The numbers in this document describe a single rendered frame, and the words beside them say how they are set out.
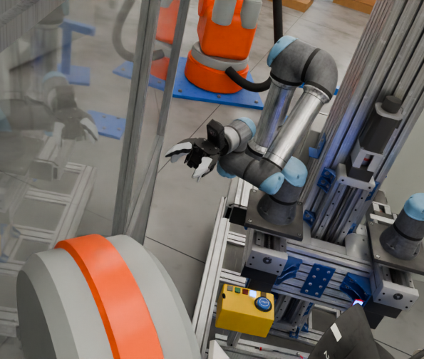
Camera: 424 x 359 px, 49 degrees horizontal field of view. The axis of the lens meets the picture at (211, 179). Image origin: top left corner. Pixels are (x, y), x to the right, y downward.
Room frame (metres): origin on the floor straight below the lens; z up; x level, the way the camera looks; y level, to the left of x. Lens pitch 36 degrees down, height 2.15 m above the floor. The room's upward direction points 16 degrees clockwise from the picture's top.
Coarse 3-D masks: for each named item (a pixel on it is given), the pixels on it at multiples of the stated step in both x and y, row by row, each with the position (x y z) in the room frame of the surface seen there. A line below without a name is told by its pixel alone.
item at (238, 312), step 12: (228, 300) 0.93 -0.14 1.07; (240, 300) 0.95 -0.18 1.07; (252, 300) 0.96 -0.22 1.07; (228, 312) 0.90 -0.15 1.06; (240, 312) 0.90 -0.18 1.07; (252, 312) 0.91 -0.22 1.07; (264, 312) 0.93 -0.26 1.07; (216, 324) 0.90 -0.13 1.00; (228, 324) 0.90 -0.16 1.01; (240, 324) 0.90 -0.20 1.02; (252, 324) 0.90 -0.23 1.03; (264, 324) 0.91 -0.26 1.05; (264, 336) 0.91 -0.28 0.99
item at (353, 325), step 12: (348, 312) 0.68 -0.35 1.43; (360, 312) 0.70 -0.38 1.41; (336, 324) 0.64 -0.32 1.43; (348, 324) 0.66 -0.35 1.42; (360, 324) 0.68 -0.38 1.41; (324, 336) 0.61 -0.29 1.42; (348, 336) 0.64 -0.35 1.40; (360, 336) 0.66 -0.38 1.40; (372, 336) 0.68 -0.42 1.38; (324, 348) 0.59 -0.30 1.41; (336, 348) 0.60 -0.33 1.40; (348, 348) 0.62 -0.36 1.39; (360, 348) 0.63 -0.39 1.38; (372, 348) 0.65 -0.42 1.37
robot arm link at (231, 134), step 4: (224, 128) 1.21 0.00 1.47; (228, 128) 1.21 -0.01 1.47; (232, 128) 1.22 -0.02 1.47; (224, 132) 1.19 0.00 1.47; (228, 132) 1.19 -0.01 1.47; (232, 132) 1.20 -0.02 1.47; (236, 132) 1.21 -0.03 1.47; (228, 136) 1.18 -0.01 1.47; (232, 136) 1.19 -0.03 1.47; (236, 136) 1.20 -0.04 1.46; (232, 140) 1.18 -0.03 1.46; (236, 140) 1.19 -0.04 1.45; (232, 144) 1.17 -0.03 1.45; (236, 144) 1.19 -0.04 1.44; (232, 148) 1.17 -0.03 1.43; (236, 148) 1.21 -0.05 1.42; (228, 152) 1.17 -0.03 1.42
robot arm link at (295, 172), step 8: (296, 160) 1.49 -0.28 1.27; (288, 168) 1.42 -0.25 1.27; (296, 168) 1.44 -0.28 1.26; (304, 168) 1.46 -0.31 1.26; (288, 176) 1.40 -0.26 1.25; (296, 176) 1.40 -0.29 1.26; (304, 176) 1.42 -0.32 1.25; (288, 184) 1.40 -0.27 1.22; (296, 184) 1.40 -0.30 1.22; (280, 192) 1.40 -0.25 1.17; (288, 192) 1.40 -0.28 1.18; (296, 192) 1.41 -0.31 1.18; (280, 200) 1.40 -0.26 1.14; (288, 200) 1.40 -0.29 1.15
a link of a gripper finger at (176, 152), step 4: (180, 144) 1.07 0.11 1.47; (184, 144) 1.08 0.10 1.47; (188, 144) 1.08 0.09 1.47; (172, 148) 1.04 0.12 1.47; (176, 148) 1.05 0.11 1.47; (180, 148) 1.05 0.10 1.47; (184, 148) 1.06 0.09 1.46; (188, 148) 1.07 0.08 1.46; (168, 152) 1.02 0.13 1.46; (172, 152) 1.03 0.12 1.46; (176, 152) 1.04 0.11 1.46; (180, 152) 1.05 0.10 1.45; (184, 152) 1.06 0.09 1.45; (188, 152) 1.07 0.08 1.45; (168, 156) 1.02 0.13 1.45; (172, 156) 1.05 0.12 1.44; (176, 156) 1.06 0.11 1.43; (180, 156) 1.07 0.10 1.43; (172, 160) 1.06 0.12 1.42; (176, 160) 1.07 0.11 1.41
